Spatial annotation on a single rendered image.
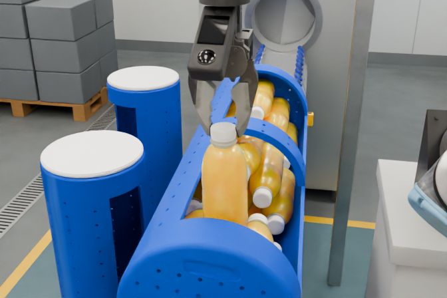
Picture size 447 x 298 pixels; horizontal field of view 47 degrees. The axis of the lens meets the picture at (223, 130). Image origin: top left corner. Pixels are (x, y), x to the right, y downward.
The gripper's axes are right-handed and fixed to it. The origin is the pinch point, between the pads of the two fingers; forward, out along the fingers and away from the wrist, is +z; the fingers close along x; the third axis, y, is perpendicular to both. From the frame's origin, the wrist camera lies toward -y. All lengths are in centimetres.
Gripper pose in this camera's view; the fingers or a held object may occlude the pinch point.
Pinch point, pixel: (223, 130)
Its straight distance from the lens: 77.9
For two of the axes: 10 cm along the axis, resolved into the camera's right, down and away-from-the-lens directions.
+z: 0.1, 9.1, 4.1
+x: -9.9, -0.6, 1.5
